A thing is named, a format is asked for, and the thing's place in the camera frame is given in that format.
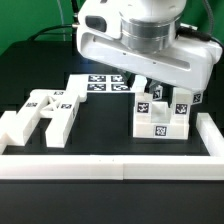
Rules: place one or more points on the white tagged cube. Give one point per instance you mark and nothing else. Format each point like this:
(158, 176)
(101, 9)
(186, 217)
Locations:
(158, 92)
(197, 98)

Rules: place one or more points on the white chair side bar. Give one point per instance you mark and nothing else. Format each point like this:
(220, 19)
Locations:
(5, 122)

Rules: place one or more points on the white chair back part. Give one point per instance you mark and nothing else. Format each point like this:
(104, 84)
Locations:
(60, 107)

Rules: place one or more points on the white chair seat part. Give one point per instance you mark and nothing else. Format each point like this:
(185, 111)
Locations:
(157, 120)

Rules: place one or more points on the white tagged cube near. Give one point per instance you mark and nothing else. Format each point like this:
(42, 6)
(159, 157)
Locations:
(158, 92)

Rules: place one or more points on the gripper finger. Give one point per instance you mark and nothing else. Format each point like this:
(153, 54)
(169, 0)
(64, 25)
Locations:
(152, 85)
(128, 77)

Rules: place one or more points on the white base tag plate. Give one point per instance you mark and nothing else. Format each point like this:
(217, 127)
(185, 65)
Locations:
(94, 83)

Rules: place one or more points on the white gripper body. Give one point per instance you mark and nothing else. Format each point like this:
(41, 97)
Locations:
(145, 38)

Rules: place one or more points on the white U-shaped fence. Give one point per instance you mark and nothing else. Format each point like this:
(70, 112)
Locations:
(124, 167)

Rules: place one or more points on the white tagged cube far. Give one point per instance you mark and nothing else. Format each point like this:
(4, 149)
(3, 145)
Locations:
(197, 98)

